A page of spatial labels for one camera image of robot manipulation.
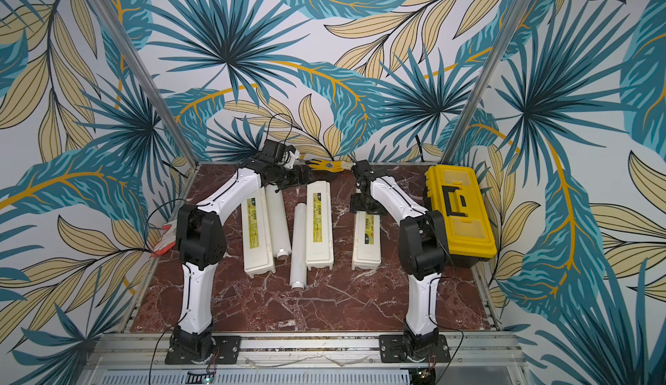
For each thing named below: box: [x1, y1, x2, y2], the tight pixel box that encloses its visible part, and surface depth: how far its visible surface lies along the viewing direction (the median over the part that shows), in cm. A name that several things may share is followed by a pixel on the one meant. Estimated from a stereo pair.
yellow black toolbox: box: [425, 164, 497, 262], surface depth 90 cm
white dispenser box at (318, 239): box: [305, 180, 334, 271], surface depth 91 cm
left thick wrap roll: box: [264, 183, 292, 260], surface depth 96 cm
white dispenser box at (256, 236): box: [241, 186, 276, 279], surface depth 87 cm
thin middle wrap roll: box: [289, 202, 307, 290], surface depth 90 cm
